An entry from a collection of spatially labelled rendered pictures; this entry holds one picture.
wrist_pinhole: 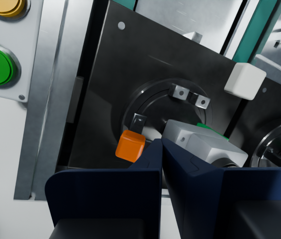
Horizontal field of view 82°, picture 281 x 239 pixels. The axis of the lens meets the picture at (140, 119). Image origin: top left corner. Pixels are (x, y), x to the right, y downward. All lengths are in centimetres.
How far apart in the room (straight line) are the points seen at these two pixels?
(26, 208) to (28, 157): 22
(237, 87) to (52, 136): 27
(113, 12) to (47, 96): 12
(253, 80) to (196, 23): 13
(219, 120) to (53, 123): 25
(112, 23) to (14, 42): 10
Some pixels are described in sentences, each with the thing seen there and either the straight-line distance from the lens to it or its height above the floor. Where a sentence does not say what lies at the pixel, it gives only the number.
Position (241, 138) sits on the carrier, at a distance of 36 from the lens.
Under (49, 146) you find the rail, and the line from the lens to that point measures 25.
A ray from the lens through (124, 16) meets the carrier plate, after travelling 22.
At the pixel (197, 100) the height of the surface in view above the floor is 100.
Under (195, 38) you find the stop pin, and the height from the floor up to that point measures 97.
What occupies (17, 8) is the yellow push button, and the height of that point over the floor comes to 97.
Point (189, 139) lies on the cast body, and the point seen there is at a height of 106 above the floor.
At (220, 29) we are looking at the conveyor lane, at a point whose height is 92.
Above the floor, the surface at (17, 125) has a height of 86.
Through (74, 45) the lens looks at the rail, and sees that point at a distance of 22.
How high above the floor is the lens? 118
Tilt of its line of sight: 64 degrees down
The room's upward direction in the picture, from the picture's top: 142 degrees clockwise
